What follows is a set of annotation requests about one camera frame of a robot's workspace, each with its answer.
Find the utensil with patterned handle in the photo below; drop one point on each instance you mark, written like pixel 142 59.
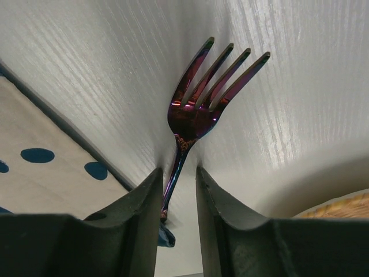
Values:
pixel 191 118

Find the blue cartoon placemat cloth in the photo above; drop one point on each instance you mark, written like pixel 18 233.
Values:
pixel 98 171

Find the orange woven round coaster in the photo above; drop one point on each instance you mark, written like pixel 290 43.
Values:
pixel 349 207

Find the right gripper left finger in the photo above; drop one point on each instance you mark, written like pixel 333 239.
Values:
pixel 118 240

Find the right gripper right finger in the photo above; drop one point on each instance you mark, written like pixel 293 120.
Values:
pixel 238 241

